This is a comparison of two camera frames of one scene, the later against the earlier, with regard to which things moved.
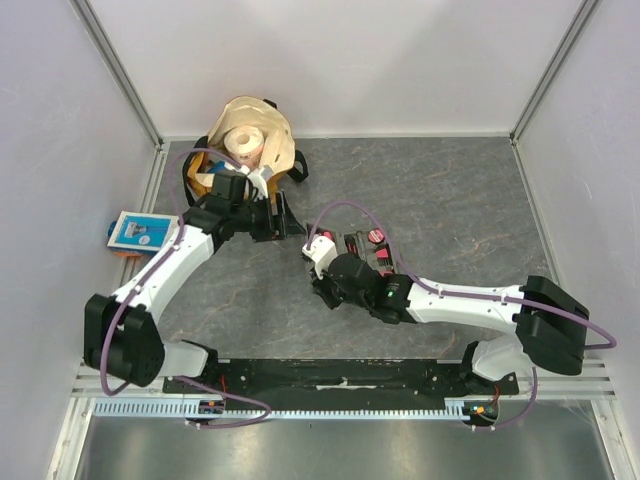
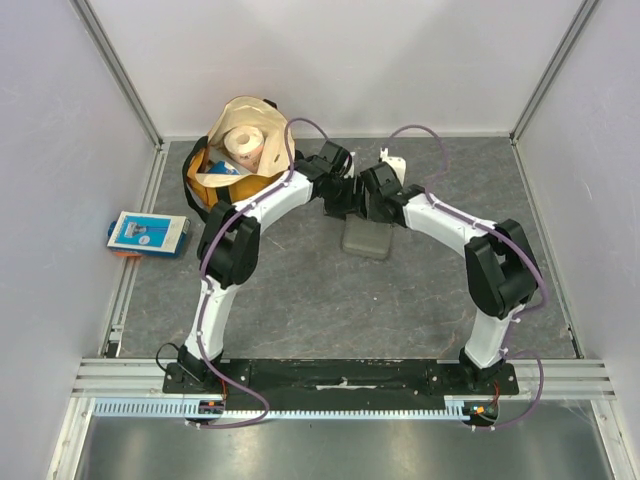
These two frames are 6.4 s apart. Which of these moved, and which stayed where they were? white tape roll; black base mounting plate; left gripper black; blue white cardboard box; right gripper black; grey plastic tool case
Moved: right gripper black; grey plastic tool case; left gripper black
Stayed: blue white cardboard box; white tape roll; black base mounting plate
